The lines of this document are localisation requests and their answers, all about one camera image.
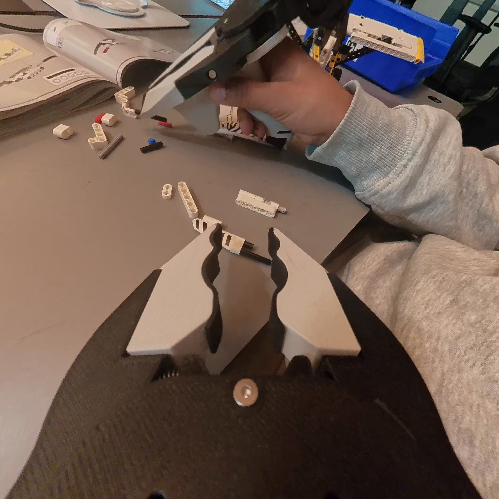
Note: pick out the black lego connector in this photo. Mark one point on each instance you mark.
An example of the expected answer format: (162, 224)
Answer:
(152, 147)

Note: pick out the white bent lego beam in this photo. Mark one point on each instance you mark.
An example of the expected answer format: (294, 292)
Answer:
(124, 92)

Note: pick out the lego instruction booklet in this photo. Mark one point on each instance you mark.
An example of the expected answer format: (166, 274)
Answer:
(78, 50)

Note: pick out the small white lego connector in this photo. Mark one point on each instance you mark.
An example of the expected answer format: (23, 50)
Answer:
(128, 110)

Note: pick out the white part with black axle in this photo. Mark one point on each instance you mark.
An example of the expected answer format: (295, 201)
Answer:
(234, 243)

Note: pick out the white lego beam assembly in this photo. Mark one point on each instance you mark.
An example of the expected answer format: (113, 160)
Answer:
(253, 200)

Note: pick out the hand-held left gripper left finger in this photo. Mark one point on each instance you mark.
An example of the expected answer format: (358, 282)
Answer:
(171, 312)

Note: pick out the black lego pin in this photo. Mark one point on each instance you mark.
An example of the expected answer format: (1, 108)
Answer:
(158, 117)

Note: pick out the striped sticker sheet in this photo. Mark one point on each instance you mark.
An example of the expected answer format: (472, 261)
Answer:
(228, 117)

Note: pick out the person's right hand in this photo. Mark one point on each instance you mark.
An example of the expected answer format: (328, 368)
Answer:
(296, 93)

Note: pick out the small white two-hole connector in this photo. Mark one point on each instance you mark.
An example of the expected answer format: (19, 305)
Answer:
(167, 197)

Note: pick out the black chair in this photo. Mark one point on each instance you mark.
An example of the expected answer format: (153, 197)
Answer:
(483, 124)

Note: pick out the white angled lego beam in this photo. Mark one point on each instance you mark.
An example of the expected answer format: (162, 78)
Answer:
(93, 145)

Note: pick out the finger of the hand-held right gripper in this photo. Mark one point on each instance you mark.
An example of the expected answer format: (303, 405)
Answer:
(163, 99)
(183, 60)

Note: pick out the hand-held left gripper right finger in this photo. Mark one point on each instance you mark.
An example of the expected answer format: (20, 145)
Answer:
(315, 312)

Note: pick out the person's right forearm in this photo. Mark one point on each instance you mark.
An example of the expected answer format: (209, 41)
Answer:
(409, 156)

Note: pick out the long black lego axle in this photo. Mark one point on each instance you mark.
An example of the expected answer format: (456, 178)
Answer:
(259, 258)

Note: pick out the white lego cylinder piece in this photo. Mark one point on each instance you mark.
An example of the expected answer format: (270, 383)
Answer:
(212, 219)

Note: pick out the blue plastic bin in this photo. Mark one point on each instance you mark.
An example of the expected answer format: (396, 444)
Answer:
(390, 74)

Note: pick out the white technic model assembly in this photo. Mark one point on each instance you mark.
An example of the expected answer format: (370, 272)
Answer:
(382, 37)

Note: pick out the dark grey lego axle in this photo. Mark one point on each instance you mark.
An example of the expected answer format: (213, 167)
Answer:
(111, 146)

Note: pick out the white five-hole lego beam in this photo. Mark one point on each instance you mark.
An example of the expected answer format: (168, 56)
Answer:
(186, 196)

